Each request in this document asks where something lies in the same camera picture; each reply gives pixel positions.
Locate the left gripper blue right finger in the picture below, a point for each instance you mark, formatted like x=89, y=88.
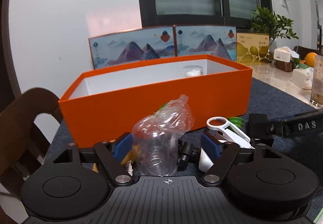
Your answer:
x=211, y=146

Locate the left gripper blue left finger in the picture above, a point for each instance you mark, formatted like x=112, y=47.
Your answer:
x=122, y=146

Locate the tan bottle gourd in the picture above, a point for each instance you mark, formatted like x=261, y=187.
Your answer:
x=127, y=162

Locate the white folding opener tool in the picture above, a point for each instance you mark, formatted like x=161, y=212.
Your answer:
x=229, y=131

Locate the clear plastic bottle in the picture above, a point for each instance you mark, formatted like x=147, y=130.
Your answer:
x=155, y=138

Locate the blue cylindrical can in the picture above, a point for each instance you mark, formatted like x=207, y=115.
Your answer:
x=192, y=71

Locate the green plastic item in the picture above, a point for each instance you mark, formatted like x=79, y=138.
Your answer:
x=239, y=122

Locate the orange storage box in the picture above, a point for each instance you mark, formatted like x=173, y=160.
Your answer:
x=103, y=104

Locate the glass cup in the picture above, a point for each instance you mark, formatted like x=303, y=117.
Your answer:
x=317, y=84

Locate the white crumpled tissue pack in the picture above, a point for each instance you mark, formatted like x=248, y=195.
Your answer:
x=303, y=78

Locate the white tissue box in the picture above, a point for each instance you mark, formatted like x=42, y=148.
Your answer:
x=285, y=54

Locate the yellow gift box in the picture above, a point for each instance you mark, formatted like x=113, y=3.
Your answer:
x=252, y=48

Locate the orange fruit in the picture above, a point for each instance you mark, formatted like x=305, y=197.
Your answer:
x=310, y=59

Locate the right mountain painting box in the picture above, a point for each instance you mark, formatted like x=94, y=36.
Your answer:
x=220, y=41

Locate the mountain painting box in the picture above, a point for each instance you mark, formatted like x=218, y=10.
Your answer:
x=132, y=46
x=220, y=41

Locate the left mountain painting box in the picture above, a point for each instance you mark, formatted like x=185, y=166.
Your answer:
x=132, y=46

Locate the brown wooden chair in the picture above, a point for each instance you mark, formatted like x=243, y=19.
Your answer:
x=22, y=142

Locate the green potted plant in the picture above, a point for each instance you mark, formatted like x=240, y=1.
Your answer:
x=268, y=22

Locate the small black camera mount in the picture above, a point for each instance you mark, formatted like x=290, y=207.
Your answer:
x=187, y=153

